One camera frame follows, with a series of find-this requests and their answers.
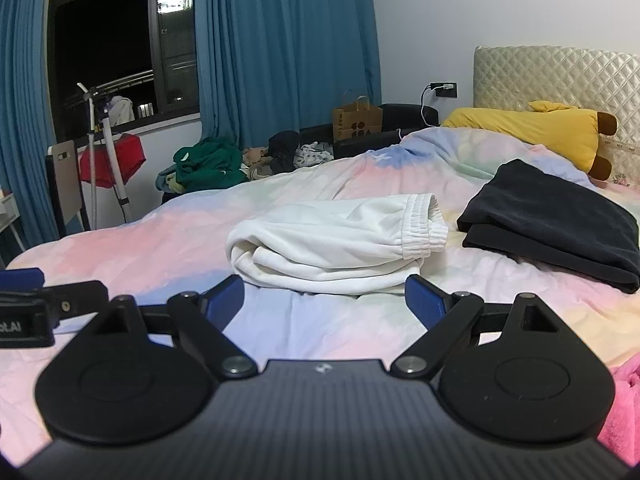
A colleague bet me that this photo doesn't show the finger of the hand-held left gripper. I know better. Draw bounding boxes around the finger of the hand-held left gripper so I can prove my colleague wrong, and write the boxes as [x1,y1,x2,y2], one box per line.
[42,280,109,322]
[0,268,45,291]

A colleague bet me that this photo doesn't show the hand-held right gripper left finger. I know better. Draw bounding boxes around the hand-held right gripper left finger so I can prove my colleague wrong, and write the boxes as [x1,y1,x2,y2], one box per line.
[87,274,260,381]

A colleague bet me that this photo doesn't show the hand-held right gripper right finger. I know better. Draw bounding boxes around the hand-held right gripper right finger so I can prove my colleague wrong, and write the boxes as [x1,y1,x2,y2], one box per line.
[390,274,566,381]

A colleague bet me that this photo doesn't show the white pants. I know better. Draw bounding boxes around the white pants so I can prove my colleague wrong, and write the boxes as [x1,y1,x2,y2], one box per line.
[225,192,449,296]

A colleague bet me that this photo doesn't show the white desk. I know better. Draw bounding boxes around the white desk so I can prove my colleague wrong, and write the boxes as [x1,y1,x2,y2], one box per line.
[0,190,26,261]

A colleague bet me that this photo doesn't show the pastel tie-dye blanket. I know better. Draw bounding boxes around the pastel tie-dye blanket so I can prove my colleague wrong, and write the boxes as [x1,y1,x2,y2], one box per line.
[0,127,640,461]

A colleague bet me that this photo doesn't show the dark chair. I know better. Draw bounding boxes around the dark chair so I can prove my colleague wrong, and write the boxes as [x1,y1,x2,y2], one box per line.
[45,140,91,238]

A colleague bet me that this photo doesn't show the white drying stand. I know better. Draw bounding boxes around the white drying stand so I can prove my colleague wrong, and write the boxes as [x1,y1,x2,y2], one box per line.
[75,82,136,223]

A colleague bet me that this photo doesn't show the green garment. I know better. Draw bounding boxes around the green garment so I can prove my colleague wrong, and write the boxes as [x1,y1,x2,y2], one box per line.
[172,136,248,193]

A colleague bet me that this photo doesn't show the beige cloth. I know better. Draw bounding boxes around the beige cloth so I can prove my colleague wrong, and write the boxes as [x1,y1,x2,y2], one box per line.
[241,146,273,181]

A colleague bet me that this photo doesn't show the red cloth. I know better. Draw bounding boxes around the red cloth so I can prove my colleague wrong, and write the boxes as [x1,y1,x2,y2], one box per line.
[78,132,147,190]

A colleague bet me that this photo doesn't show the black folded garment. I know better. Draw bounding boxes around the black folded garment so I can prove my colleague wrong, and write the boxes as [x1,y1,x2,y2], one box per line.
[456,158,640,294]

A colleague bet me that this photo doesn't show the black crumpled garment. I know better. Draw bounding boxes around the black crumpled garment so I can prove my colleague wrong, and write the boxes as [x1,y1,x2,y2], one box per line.
[267,130,302,173]

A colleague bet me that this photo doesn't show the patterned white cloth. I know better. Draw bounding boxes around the patterned white cloth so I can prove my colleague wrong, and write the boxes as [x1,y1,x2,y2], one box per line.
[292,142,335,170]

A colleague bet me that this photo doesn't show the blue curtain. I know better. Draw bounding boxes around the blue curtain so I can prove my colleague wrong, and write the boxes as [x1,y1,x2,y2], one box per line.
[192,0,383,148]
[0,0,66,253]

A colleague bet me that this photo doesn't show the black bench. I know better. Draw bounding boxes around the black bench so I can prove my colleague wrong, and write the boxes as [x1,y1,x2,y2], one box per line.
[300,103,441,161]

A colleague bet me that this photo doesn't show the brown paper bag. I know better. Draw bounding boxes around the brown paper bag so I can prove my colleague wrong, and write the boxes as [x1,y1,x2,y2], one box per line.
[332,91,385,142]

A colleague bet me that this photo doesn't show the white cloth on stand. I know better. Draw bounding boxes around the white cloth on stand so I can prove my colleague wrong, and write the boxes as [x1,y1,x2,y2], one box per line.
[107,95,136,126]

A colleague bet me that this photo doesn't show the yellow plush pillow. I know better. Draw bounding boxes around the yellow plush pillow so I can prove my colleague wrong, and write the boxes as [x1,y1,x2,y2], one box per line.
[441,100,618,181]

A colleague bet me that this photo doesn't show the pink fluffy blanket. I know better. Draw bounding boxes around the pink fluffy blanket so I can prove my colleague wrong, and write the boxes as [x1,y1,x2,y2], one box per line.
[597,355,640,461]

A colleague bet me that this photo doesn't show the quilted beige headboard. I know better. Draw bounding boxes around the quilted beige headboard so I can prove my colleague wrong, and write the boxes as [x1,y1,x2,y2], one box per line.
[472,45,640,191]

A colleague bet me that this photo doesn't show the dark window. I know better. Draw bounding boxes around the dark window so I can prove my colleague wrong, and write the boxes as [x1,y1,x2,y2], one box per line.
[47,0,201,143]

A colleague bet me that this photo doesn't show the white charging cable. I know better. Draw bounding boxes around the white charging cable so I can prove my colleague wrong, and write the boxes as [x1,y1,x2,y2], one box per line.
[397,85,442,138]

